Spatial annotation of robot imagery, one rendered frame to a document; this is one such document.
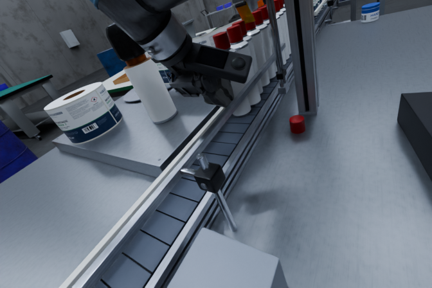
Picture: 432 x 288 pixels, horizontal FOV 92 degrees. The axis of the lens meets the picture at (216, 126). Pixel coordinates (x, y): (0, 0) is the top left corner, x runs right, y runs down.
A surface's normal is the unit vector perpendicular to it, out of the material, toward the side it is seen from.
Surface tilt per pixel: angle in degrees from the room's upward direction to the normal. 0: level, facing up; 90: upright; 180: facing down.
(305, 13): 90
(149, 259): 0
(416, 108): 4
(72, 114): 90
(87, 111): 90
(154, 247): 0
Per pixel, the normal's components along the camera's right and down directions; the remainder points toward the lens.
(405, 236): -0.30, -0.81
